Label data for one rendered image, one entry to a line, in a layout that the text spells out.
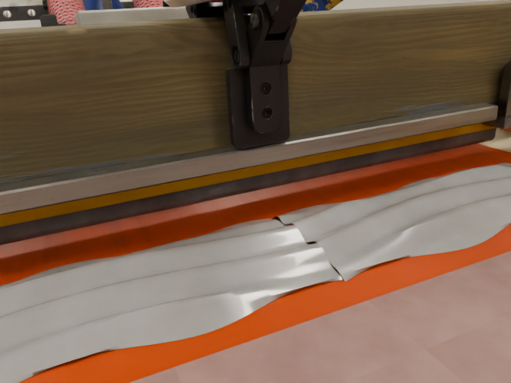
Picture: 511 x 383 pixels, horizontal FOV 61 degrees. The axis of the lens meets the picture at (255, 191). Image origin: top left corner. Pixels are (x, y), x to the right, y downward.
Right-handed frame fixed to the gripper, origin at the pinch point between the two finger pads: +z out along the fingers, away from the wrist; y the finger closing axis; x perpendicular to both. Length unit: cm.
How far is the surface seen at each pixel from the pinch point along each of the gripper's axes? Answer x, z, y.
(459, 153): 17.4, 6.0, 0.1
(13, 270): -12.8, 6.0, 2.2
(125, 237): -7.5, 6.0, 1.4
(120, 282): -8.4, 5.6, 6.5
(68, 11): -6.1, -7.1, -47.5
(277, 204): 1.3, 6.0, 1.6
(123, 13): -1.6, -5.8, -27.4
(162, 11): 2.5, -5.8, -27.4
